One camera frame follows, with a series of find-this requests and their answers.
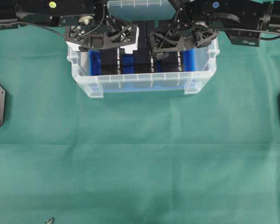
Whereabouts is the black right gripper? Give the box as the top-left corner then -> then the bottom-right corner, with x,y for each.
148,21 -> 218,59

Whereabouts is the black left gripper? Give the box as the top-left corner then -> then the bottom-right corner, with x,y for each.
65,18 -> 140,54

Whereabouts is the black realsense box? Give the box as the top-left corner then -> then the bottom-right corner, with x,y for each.
133,21 -> 156,73
100,48 -> 122,75
157,19 -> 184,74

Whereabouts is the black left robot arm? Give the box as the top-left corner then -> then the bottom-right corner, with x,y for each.
0,0 -> 140,54

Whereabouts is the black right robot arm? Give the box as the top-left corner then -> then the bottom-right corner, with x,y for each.
147,0 -> 280,59

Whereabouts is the clear plastic storage case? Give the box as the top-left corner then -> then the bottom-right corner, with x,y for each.
66,0 -> 219,99

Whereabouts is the blue cloth in case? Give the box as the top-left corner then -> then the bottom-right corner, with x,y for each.
89,50 -> 201,94

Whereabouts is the green table cloth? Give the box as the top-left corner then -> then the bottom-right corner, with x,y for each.
0,27 -> 280,224

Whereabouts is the small metal object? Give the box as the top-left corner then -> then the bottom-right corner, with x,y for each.
44,217 -> 55,224

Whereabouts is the black cable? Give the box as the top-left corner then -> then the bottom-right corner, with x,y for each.
0,21 -> 89,41

